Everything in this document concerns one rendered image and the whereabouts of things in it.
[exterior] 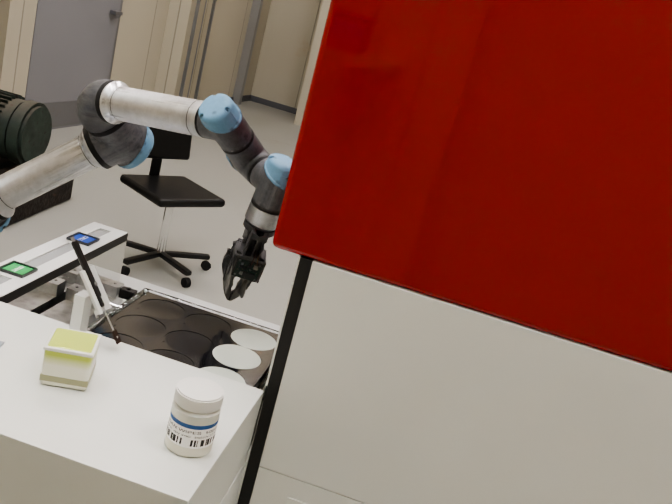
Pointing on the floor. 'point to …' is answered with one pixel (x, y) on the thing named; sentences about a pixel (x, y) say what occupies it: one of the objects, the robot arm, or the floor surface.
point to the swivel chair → (150, 184)
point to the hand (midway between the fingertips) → (230, 293)
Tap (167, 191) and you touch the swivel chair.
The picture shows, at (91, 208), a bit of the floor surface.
